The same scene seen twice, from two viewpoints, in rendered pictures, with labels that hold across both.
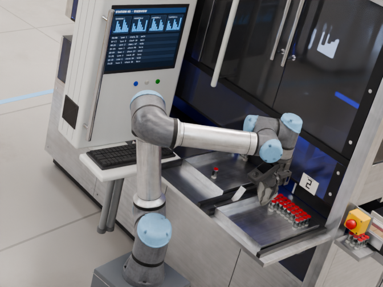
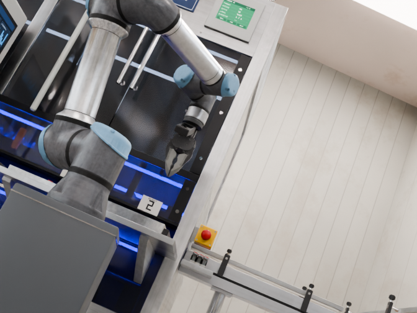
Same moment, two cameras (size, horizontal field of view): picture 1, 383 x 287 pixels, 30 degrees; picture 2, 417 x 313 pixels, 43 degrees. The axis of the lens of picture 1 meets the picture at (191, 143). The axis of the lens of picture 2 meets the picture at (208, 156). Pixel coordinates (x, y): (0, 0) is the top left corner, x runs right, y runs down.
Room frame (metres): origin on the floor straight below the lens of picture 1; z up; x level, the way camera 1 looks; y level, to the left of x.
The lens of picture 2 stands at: (0.83, 0.63, 0.65)
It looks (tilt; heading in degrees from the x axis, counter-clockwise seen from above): 18 degrees up; 323
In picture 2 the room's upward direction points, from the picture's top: 24 degrees clockwise
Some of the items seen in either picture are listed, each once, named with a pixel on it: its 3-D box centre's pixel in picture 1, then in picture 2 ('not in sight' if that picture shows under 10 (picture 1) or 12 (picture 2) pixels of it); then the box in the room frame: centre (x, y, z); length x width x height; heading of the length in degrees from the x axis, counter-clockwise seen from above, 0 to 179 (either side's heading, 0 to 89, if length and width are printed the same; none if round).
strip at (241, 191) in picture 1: (229, 197); not in sight; (2.48, -0.21, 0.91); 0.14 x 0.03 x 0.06; 138
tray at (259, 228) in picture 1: (267, 220); (131, 223); (2.41, -0.37, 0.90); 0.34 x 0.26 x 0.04; 137
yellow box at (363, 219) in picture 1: (358, 221); (205, 236); (2.41, -0.71, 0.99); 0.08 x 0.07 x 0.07; 138
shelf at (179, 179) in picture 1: (244, 200); (86, 215); (2.55, -0.27, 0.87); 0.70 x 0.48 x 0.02; 48
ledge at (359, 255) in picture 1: (357, 246); (196, 269); (2.43, -0.75, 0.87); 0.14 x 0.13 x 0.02; 138
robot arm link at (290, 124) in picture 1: (287, 130); (203, 97); (2.24, -0.31, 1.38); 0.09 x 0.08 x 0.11; 104
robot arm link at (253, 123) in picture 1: (261, 129); (193, 82); (2.20, -0.22, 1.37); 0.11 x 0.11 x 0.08; 14
